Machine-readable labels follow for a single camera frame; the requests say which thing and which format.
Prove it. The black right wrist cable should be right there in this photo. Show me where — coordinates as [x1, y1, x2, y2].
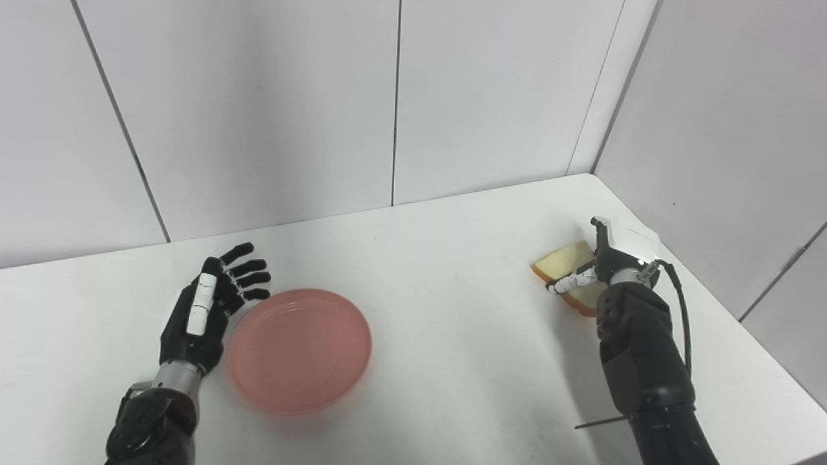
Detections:
[636, 259, 694, 379]

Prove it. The slice of bread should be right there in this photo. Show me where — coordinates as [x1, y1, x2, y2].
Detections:
[531, 241, 605, 318]

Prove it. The pink round plate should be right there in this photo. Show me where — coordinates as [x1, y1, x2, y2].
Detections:
[226, 288, 373, 416]

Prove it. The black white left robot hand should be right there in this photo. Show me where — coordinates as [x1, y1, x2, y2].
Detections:
[159, 243, 272, 376]

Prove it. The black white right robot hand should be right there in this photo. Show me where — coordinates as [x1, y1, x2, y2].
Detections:
[546, 216, 662, 295]

